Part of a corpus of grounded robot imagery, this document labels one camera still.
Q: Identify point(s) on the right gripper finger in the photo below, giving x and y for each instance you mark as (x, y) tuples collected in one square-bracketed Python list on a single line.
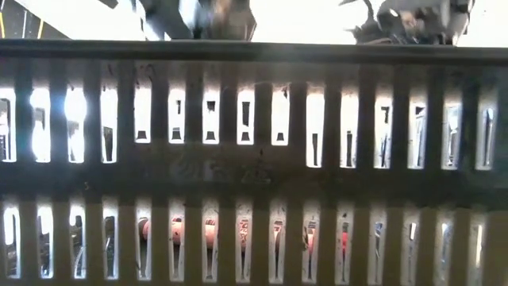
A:
[(371, 36)]

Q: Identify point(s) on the red crayon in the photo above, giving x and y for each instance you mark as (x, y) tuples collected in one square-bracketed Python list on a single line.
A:
[(244, 234), (176, 232)]

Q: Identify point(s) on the black yellow-striped background panel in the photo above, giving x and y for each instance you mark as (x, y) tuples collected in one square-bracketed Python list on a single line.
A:
[(16, 24)]

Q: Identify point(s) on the black slotted plastic basket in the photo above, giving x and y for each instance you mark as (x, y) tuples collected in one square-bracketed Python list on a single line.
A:
[(254, 53)]

